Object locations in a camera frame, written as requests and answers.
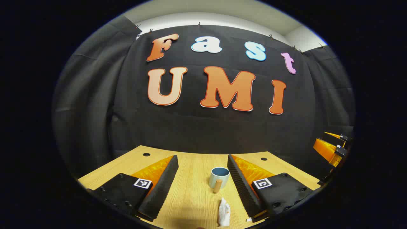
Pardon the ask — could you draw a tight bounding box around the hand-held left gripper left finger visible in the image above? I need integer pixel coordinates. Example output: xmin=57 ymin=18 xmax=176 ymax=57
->
xmin=86 ymin=155 xmax=179 ymax=222

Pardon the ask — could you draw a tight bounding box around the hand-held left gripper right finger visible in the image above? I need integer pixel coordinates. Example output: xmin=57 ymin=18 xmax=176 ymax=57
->
xmin=227 ymin=154 xmax=315 ymax=223

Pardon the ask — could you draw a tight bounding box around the blue cup with wooden handle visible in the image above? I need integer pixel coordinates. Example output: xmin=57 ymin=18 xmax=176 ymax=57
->
xmin=209 ymin=167 xmax=230 ymax=193

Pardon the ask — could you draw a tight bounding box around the white toothpaste tube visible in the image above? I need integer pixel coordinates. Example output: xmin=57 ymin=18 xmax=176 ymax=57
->
xmin=218 ymin=198 xmax=231 ymax=227

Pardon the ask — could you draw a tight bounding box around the wooden desktop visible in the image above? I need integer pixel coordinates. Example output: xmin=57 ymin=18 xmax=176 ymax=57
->
xmin=77 ymin=145 xmax=321 ymax=229

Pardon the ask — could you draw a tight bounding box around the black backdrop cloth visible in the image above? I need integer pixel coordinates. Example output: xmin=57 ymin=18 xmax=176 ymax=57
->
xmin=52 ymin=14 xmax=355 ymax=179

